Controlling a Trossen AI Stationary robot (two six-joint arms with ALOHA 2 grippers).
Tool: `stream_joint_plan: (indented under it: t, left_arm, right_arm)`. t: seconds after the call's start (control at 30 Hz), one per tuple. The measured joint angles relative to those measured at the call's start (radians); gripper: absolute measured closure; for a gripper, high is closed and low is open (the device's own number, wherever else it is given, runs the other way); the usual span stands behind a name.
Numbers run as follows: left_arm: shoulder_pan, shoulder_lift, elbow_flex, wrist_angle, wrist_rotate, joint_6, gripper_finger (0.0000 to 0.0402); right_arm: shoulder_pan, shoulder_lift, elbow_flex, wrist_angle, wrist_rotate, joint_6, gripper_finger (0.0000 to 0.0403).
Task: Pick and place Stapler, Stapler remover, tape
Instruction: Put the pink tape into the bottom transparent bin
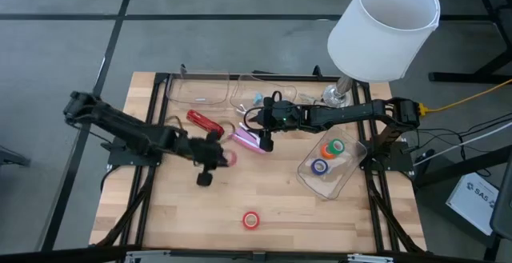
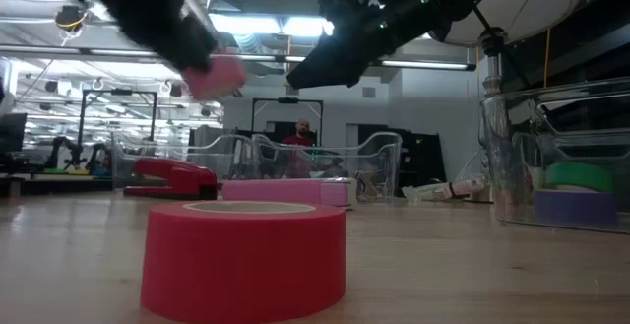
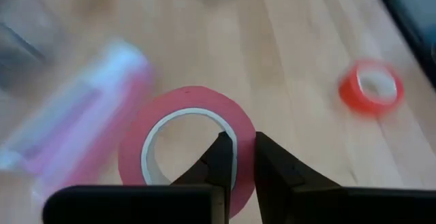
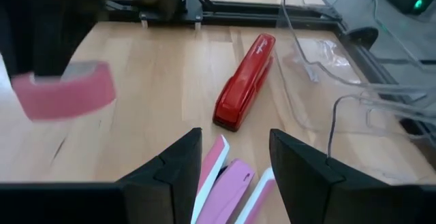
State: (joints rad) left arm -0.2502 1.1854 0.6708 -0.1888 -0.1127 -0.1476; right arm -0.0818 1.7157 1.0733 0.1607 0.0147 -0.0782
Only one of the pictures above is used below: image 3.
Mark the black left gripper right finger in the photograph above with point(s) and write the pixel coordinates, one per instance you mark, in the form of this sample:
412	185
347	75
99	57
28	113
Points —
306	203

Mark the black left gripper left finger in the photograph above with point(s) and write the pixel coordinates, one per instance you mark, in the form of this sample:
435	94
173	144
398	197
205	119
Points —
136	207

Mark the red tape roll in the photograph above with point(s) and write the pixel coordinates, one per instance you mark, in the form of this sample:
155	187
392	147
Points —
347	94

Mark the pink tape roll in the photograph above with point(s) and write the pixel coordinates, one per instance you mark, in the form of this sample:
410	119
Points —
190	98

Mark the black aluminium table frame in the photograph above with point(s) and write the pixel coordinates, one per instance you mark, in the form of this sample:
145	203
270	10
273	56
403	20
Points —
408	30

